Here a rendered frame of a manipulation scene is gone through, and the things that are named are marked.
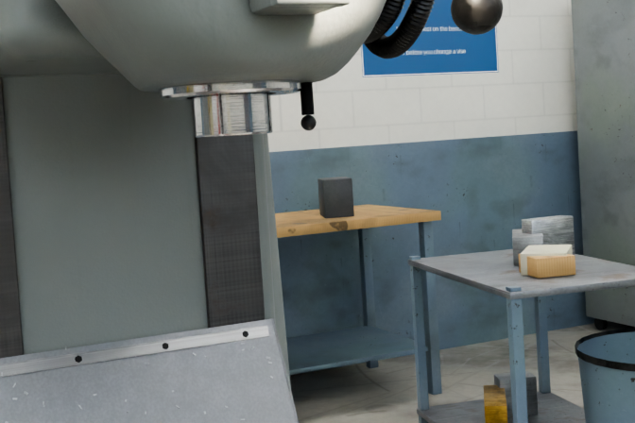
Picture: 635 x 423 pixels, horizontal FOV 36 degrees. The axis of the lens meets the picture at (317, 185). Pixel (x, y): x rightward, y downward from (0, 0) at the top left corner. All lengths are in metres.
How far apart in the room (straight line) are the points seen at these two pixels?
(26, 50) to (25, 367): 0.37
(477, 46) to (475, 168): 0.71
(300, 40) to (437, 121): 5.07
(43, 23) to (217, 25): 0.20
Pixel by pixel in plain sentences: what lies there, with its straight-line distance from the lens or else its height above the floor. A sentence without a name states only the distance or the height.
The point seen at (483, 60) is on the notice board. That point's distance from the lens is 5.77.
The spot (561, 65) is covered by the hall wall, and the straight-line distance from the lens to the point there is 6.10.
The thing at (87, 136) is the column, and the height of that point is 1.29.
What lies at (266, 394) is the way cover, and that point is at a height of 1.02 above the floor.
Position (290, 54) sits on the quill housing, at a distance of 0.52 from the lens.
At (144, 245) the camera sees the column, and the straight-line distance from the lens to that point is 0.96.
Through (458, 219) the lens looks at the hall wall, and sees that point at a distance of 5.64.
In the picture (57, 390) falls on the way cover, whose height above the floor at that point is 1.06.
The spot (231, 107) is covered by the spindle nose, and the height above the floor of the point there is 1.30.
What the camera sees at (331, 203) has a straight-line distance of 4.54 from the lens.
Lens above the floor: 1.28
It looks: 3 degrees down
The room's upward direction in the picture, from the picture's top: 4 degrees counter-clockwise
